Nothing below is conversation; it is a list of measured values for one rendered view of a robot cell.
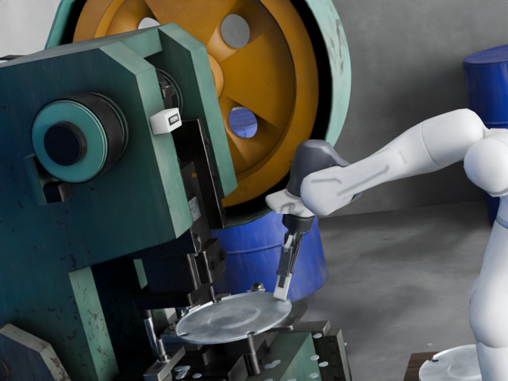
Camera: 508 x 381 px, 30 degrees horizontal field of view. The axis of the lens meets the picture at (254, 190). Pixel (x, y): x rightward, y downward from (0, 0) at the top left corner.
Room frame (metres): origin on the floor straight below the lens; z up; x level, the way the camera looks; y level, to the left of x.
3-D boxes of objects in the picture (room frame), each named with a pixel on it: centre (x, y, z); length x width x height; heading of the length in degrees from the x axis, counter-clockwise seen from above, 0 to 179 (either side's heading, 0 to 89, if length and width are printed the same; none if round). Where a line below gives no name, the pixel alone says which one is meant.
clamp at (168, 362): (2.09, 0.30, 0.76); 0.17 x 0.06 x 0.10; 157
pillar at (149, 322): (2.19, 0.32, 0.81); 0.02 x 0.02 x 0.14
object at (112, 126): (2.02, 0.35, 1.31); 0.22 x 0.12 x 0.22; 67
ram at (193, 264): (2.23, 0.20, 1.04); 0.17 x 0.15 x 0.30; 67
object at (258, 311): (2.19, 0.12, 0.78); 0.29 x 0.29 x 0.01
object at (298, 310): (2.17, 0.07, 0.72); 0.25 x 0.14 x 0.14; 67
